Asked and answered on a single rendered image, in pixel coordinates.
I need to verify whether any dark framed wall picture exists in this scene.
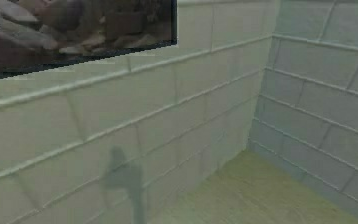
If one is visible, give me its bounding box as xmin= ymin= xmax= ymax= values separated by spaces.
xmin=0 ymin=0 xmax=179 ymax=83

